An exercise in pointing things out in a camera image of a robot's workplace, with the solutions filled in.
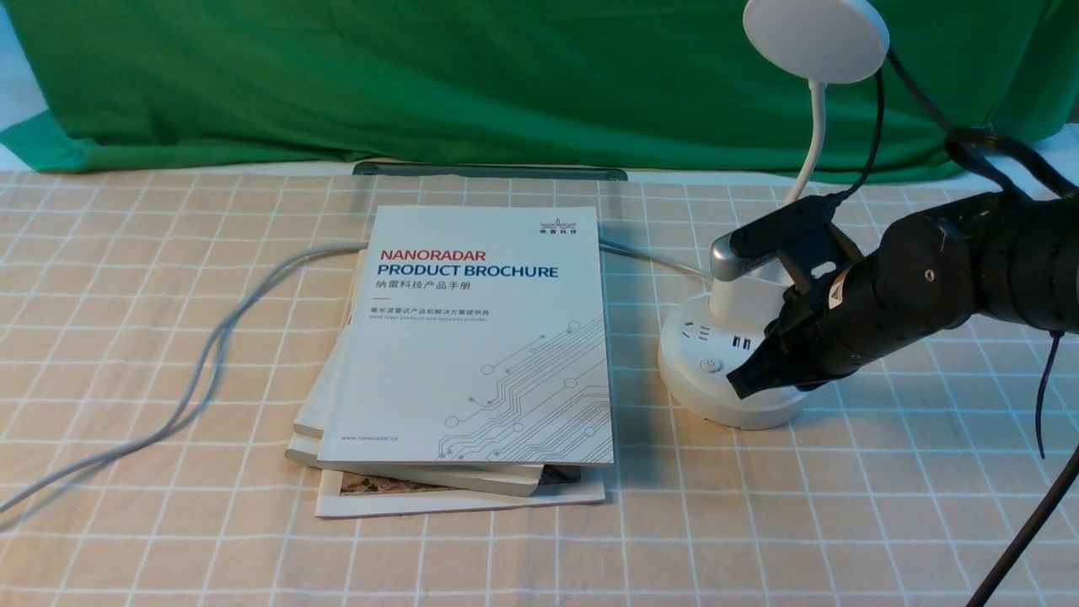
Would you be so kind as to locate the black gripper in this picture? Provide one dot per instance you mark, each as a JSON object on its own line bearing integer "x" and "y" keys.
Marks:
{"x": 918, "y": 282}

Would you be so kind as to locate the white desk lamp with sockets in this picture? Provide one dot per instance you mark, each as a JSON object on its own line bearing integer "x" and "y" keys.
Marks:
{"x": 706, "y": 337}

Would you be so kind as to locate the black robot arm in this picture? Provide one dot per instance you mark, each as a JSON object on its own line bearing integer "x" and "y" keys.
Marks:
{"x": 993, "y": 254}

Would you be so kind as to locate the dark flat bar under backdrop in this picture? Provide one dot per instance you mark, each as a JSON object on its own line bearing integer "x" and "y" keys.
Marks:
{"x": 506, "y": 172}

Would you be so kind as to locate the white Nanoradar product brochure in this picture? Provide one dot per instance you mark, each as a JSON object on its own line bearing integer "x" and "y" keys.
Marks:
{"x": 478, "y": 336}

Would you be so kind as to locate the bottom magazine with photo cover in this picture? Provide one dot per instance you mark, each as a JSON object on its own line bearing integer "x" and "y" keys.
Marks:
{"x": 344, "y": 495}

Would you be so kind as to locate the checkered beige tablecloth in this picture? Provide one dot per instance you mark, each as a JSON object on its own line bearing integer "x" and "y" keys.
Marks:
{"x": 899, "y": 487}

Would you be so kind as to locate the green backdrop cloth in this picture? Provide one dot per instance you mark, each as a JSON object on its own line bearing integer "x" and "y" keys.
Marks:
{"x": 622, "y": 84}

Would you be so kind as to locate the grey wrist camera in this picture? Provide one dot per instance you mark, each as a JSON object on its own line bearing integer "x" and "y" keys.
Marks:
{"x": 747, "y": 248}

